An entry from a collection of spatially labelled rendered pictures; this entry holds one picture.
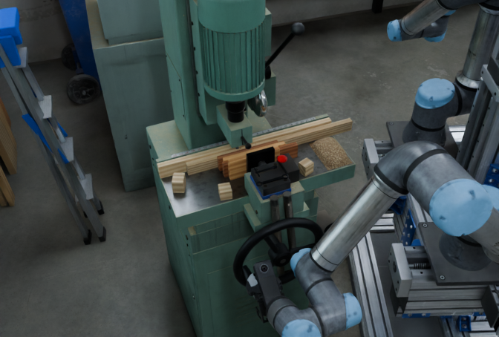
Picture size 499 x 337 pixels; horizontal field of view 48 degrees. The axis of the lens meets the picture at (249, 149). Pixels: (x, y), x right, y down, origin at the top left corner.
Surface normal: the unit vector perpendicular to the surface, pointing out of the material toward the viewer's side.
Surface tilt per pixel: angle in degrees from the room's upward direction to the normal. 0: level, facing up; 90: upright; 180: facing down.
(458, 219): 84
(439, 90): 7
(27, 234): 0
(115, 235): 0
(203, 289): 90
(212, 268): 90
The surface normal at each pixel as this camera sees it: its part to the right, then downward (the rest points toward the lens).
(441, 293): 0.02, 0.66
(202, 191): -0.01, -0.75
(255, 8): 0.74, 0.44
